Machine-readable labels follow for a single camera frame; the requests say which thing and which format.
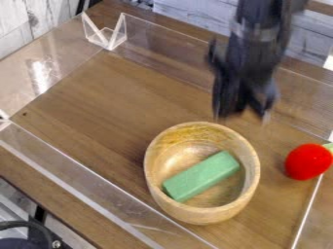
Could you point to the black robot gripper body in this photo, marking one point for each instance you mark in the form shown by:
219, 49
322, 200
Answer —
254, 53

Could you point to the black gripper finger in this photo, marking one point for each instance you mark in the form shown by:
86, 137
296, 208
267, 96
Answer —
263, 100
229, 95

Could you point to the green rectangular block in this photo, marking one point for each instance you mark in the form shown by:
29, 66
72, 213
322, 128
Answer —
201, 176

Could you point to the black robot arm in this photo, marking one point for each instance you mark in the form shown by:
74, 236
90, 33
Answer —
267, 12

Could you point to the brown wooden bowl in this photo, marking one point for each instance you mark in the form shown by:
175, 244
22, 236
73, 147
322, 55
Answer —
180, 147

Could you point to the red strawberry toy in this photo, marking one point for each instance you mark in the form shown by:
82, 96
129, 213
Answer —
308, 161

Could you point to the black metal table leg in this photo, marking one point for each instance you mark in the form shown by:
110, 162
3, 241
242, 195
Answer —
41, 214

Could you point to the clear acrylic corner bracket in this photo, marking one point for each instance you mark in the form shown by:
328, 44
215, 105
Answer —
106, 37

